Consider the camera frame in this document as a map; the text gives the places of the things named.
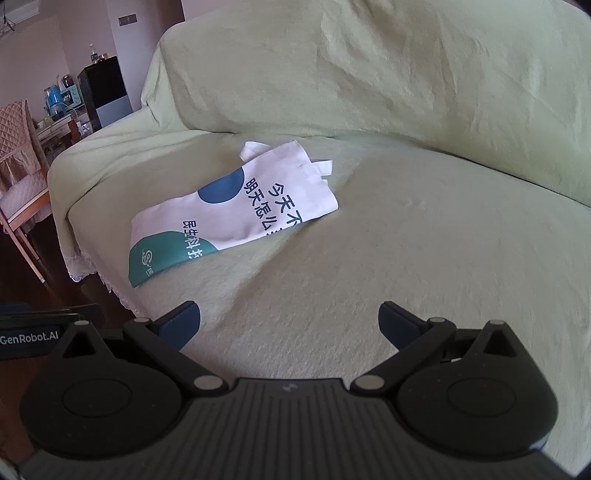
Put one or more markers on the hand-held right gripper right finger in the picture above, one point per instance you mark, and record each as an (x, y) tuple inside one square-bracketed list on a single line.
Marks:
[(396, 326)]

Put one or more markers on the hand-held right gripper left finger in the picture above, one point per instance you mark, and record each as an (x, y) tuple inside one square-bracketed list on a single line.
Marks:
[(183, 323)]

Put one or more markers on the white and green shopping bag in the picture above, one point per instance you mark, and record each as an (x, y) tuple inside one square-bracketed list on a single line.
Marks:
[(281, 161)]

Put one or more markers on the wooden chair with quilted cover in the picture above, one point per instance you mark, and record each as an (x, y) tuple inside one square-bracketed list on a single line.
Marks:
[(18, 152)]

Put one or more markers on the white side table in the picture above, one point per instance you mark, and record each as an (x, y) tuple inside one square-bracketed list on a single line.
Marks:
[(57, 131)]

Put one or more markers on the light green sofa cover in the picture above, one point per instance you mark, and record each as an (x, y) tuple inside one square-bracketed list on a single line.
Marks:
[(415, 115)]

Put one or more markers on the blue water jug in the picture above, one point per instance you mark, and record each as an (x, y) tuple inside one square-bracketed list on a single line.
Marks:
[(53, 99)]

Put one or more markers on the light blue toaster oven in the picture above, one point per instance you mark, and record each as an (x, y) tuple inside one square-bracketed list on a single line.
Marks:
[(73, 98)]

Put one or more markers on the black cabinet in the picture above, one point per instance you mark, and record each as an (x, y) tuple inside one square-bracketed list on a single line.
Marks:
[(104, 87)]

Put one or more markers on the clear plastic bottle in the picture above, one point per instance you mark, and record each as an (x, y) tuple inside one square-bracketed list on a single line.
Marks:
[(93, 53)]

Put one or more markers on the black tripod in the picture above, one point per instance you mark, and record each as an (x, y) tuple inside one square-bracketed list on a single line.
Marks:
[(5, 16)]

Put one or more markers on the dark wall switch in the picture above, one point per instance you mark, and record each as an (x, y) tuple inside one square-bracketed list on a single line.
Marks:
[(127, 20)]

